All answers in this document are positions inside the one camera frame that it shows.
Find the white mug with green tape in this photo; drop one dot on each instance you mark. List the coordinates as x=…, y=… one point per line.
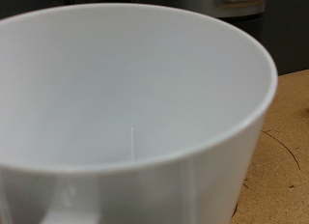
x=128, y=89

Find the black pod coffee machine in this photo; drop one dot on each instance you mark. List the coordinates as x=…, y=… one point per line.
x=289, y=31

